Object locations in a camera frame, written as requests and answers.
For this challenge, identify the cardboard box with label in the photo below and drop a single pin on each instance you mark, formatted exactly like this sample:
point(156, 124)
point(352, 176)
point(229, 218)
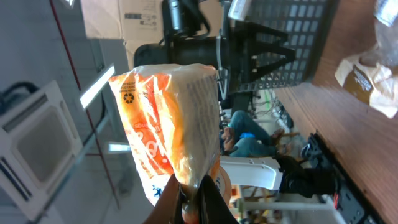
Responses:
point(140, 24)

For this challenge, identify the ceiling light strip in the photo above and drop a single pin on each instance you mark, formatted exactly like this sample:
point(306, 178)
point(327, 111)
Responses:
point(91, 92)

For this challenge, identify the grey plastic shopping basket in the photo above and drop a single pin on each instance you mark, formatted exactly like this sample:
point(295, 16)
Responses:
point(283, 42)

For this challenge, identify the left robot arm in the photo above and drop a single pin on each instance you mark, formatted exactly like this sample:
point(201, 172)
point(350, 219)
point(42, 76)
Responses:
point(187, 22)

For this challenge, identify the large teal tissue pack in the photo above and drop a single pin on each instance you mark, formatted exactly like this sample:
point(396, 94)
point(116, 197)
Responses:
point(386, 11)

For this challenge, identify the orange tissue pack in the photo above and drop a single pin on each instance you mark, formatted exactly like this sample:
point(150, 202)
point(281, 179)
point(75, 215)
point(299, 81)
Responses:
point(170, 114)

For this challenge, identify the seated person in jeans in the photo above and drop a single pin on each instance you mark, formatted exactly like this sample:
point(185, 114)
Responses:
point(243, 137)

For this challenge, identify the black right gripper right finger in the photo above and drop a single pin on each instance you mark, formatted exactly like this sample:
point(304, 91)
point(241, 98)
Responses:
point(213, 209)

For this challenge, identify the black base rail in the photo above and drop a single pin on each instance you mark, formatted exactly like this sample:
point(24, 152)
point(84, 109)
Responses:
point(348, 199)

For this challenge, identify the white ceiling air conditioner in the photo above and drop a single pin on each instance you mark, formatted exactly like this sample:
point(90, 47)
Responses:
point(39, 146)

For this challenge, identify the brown bread bag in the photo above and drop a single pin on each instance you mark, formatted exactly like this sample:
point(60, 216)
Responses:
point(371, 76)

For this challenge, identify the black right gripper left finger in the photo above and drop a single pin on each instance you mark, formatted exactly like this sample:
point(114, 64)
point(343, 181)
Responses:
point(168, 209)

